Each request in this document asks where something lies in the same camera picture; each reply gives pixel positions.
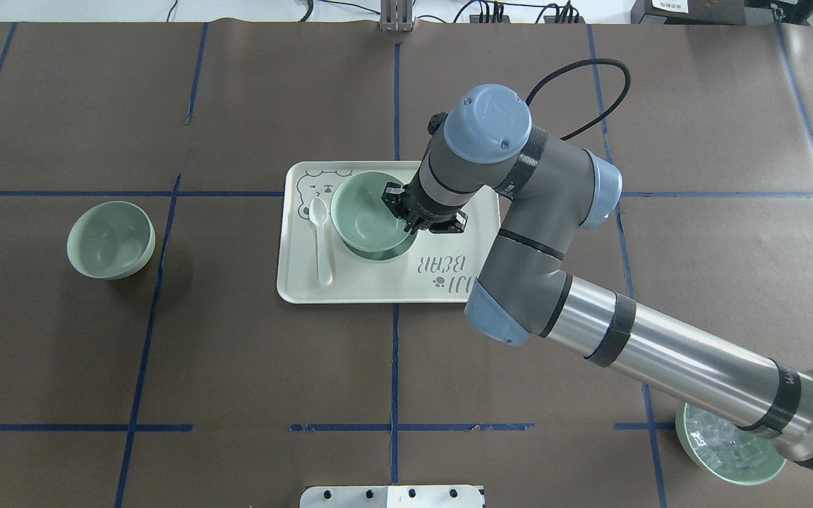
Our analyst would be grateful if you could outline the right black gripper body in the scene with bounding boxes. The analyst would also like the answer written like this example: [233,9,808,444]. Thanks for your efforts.
[403,189,464,234]

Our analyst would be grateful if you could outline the green bowl moved to tray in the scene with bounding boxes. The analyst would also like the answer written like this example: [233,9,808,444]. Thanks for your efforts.
[330,171,416,252]

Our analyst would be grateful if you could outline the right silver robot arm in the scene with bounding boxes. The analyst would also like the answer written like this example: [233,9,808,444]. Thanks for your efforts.
[383,84,813,470]

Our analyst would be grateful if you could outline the pale green bear tray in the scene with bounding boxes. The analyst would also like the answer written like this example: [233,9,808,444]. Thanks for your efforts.
[275,161,501,303]

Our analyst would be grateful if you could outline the green bowl on tray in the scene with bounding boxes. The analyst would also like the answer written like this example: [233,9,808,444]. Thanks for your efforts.
[344,238,415,262]

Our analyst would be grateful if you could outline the white plastic spoon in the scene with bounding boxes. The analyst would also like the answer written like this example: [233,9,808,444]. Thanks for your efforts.
[308,197,333,286]

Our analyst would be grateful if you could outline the green bowl with ice cubes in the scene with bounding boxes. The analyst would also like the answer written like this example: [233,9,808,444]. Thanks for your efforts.
[675,402,788,486]

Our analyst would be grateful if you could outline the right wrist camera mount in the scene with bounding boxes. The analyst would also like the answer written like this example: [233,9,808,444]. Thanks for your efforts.
[426,111,448,136]

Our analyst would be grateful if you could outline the aluminium frame post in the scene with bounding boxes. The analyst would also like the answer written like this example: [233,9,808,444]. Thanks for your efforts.
[380,0,415,33]

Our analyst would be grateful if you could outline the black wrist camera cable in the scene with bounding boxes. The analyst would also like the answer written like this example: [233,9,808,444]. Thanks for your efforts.
[525,59,632,142]

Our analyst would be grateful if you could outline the white pedestal column base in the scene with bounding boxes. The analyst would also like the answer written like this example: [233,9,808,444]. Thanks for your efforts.
[299,485,486,507]

